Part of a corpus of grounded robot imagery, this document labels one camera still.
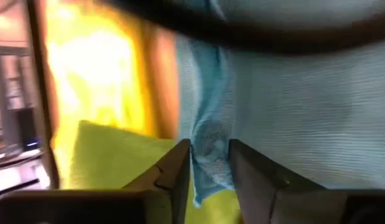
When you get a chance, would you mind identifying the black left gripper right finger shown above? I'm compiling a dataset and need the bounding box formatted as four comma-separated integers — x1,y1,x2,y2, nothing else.
228,138,385,224

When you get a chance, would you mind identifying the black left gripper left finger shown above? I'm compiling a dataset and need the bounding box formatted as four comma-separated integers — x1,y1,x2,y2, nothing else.
0,138,191,224

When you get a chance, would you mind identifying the blue microfiber towel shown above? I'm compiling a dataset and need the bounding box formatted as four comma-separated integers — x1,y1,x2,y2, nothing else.
174,0,385,208

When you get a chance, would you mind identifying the green microfiber towel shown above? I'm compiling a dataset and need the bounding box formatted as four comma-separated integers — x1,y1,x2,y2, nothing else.
69,119,243,224

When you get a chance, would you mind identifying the yellow microfiber towel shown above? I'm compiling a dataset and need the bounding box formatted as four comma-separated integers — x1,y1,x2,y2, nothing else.
44,0,158,189

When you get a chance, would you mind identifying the black left wrist camera cable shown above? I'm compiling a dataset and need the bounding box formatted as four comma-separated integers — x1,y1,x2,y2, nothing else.
97,0,385,56

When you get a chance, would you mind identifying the black aluminium table frame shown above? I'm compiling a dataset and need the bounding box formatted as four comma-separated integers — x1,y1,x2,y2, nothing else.
26,0,61,190

